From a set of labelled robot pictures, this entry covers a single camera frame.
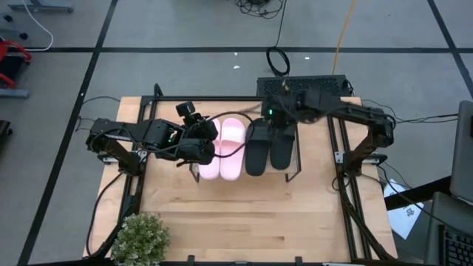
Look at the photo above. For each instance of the grey laptop with black keyboard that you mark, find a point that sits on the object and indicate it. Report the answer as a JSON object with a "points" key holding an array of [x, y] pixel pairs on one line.
{"points": [[458, 214]]}

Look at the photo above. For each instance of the grey metal base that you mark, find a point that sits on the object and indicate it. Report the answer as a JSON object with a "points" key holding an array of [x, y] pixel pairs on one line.
{"points": [[13, 93], [40, 6]]}

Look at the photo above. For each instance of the red and black cart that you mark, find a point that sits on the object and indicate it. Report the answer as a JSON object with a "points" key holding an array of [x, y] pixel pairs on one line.
{"points": [[18, 46]]}

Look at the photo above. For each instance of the grey monitor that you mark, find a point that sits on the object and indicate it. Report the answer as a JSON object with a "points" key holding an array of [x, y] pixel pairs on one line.
{"points": [[463, 155]]}

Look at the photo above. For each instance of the black slide sandal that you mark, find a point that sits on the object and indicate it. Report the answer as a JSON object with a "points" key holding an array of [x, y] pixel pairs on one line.
{"points": [[257, 151], [282, 151]]}

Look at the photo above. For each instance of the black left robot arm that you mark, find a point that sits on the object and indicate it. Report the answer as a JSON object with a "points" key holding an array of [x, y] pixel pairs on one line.
{"points": [[122, 133]]}

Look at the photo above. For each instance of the green potted plant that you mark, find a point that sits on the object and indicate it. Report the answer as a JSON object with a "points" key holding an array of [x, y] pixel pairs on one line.
{"points": [[140, 240]]}

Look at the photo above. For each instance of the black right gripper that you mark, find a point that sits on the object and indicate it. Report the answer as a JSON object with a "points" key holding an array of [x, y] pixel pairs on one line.
{"points": [[284, 107]]}

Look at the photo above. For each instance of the black metal rig frame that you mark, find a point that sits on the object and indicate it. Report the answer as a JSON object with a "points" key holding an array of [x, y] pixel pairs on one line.
{"points": [[221, 98]]}

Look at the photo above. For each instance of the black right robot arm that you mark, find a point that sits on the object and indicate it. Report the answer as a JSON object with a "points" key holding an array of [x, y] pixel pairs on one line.
{"points": [[362, 112]]}

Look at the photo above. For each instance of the silver mounting plate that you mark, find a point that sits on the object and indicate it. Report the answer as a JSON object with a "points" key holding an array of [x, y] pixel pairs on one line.
{"points": [[107, 159], [339, 157]]}

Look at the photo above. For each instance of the black caster wheel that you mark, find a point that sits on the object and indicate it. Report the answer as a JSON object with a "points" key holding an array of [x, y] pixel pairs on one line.
{"points": [[23, 35], [7, 17]]}

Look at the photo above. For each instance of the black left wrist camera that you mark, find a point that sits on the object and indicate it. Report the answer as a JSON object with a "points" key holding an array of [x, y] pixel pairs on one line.
{"points": [[185, 109]]}

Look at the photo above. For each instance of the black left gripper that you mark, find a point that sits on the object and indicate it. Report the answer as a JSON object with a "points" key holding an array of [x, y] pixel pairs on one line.
{"points": [[205, 130]]}

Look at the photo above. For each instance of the pink slide sandal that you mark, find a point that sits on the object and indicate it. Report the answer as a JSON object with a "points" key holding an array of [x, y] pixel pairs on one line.
{"points": [[210, 171], [233, 147]]}

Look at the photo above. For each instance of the black perforated computer case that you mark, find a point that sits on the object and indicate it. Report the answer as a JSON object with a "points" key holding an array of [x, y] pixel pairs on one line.
{"points": [[321, 83]]}

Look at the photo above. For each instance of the white paper sheet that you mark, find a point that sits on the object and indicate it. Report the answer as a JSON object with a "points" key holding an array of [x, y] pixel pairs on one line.
{"points": [[404, 221]]}

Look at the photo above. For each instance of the wooden shelf with black frame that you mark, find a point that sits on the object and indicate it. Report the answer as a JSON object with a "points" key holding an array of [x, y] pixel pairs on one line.
{"points": [[297, 147]]}

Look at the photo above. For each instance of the black desk bar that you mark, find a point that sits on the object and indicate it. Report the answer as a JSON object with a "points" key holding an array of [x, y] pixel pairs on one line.
{"points": [[425, 192]]}

